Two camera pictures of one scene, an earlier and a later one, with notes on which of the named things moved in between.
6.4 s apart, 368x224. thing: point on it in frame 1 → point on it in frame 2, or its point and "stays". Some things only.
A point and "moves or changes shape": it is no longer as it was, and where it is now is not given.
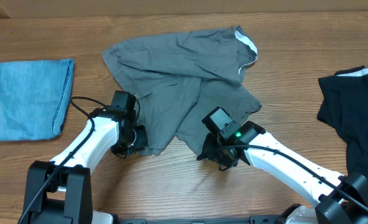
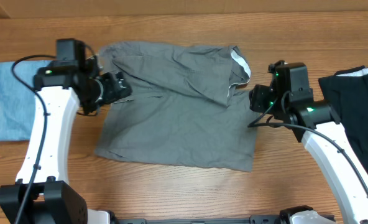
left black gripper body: (137, 140) → (110, 91)
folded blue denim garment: (31, 99) stays
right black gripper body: (209, 149) → (255, 98)
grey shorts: (179, 80) moves or changes shape
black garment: (352, 103) stays
